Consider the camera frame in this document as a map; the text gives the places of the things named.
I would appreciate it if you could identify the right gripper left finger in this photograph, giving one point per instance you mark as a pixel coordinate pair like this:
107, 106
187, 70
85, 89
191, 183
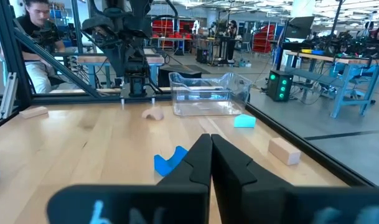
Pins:
164, 202

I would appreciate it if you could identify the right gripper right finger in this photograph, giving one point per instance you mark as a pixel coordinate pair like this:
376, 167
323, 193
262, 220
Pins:
270, 205

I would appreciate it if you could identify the blue arch block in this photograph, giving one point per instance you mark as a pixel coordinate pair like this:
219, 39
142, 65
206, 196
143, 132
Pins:
164, 166

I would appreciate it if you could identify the tan cardboard block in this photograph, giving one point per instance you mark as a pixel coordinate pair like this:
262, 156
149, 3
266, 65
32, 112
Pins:
284, 152

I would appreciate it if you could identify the mint green block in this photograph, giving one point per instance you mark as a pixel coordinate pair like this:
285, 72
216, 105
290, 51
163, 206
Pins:
244, 122

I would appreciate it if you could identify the natural wood arch block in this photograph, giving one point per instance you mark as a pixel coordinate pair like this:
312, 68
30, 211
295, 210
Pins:
153, 113

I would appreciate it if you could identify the clear plastic bin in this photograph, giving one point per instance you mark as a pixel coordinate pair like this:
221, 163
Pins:
208, 105

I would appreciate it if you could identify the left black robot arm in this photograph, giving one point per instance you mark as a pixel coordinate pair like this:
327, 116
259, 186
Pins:
136, 71

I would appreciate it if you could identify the blue-legged wooden workbench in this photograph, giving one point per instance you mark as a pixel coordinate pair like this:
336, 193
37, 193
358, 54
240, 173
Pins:
320, 58
92, 59

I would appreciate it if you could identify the red storage rack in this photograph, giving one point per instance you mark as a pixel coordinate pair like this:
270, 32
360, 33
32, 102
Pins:
264, 40
159, 28

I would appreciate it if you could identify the black floor case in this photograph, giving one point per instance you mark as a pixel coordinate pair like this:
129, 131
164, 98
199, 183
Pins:
164, 77

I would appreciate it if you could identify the black computer with green lights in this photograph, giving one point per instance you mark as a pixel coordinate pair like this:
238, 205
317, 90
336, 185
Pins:
279, 85

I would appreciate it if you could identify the black monitor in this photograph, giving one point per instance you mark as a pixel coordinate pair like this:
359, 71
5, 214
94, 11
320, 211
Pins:
301, 28

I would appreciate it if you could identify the silver metal bracket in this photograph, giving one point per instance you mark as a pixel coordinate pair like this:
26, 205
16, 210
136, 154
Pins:
8, 93

